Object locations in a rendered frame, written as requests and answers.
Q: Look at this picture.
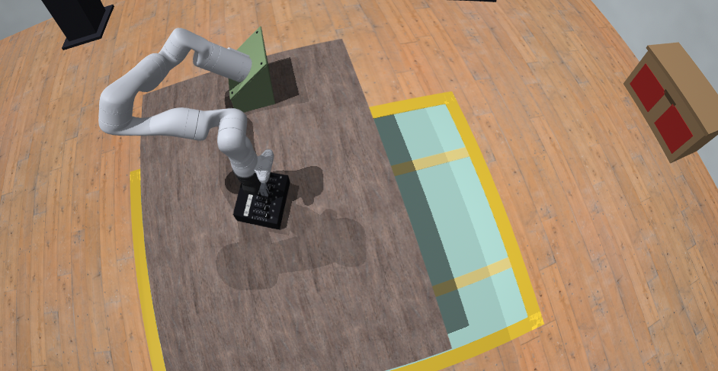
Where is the black lighting desk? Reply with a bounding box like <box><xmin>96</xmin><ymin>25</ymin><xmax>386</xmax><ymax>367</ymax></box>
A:
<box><xmin>233</xmin><ymin>173</ymin><xmax>290</xmax><ymax>230</ymax></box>

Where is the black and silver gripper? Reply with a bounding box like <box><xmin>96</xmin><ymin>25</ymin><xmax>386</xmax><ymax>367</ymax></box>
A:
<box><xmin>231</xmin><ymin>149</ymin><xmax>274</xmax><ymax>197</ymax></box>

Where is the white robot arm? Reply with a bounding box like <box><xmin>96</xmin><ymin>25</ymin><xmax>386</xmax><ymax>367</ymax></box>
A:
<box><xmin>98</xmin><ymin>28</ymin><xmax>255</xmax><ymax>168</ymax></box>

